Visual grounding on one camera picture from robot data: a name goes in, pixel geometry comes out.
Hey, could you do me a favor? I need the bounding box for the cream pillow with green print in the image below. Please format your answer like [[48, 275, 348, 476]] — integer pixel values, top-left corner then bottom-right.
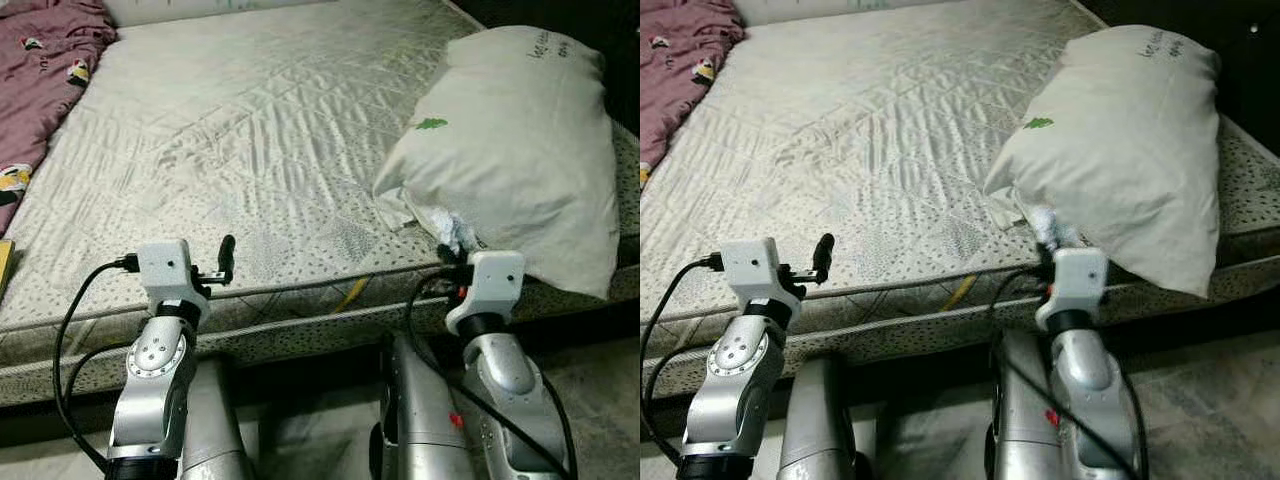
[[372, 24, 622, 302], [982, 24, 1224, 300]]

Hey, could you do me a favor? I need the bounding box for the white quilted mattress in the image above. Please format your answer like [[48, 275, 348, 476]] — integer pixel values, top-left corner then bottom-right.
[[640, 0, 1280, 403], [0, 0, 641, 407]]

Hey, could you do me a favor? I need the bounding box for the silver right robot leg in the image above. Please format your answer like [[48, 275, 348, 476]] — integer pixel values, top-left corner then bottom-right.
[[985, 328, 1076, 480], [368, 333, 479, 480]]

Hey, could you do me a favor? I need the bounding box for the silver robot leg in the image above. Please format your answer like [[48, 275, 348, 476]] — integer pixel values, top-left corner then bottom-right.
[[180, 355, 259, 480], [985, 328, 1076, 480], [777, 353, 863, 480], [368, 333, 479, 480]]

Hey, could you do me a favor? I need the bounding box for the silver left robot leg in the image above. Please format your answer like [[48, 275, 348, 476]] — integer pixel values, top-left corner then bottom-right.
[[777, 353, 863, 480], [180, 355, 259, 480]]

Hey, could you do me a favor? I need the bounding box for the maroon printed blanket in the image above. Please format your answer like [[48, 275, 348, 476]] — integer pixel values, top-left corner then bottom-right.
[[0, 0, 120, 238], [640, 0, 747, 188]]

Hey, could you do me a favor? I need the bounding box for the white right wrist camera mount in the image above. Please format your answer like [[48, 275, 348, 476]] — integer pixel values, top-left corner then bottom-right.
[[1034, 246, 1110, 335], [444, 249, 529, 337]]

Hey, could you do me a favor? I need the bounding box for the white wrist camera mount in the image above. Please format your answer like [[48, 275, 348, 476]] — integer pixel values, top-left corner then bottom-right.
[[719, 237, 802, 323], [1034, 246, 1110, 335], [136, 239, 212, 323], [444, 249, 529, 337]]

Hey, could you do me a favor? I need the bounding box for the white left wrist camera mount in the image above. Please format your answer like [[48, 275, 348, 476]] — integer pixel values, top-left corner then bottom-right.
[[136, 239, 212, 323], [719, 237, 802, 323]]

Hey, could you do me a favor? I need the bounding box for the dark bed frame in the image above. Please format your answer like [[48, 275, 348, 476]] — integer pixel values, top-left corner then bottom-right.
[[0, 300, 641, 448], [640, 290, 1280, 443]]

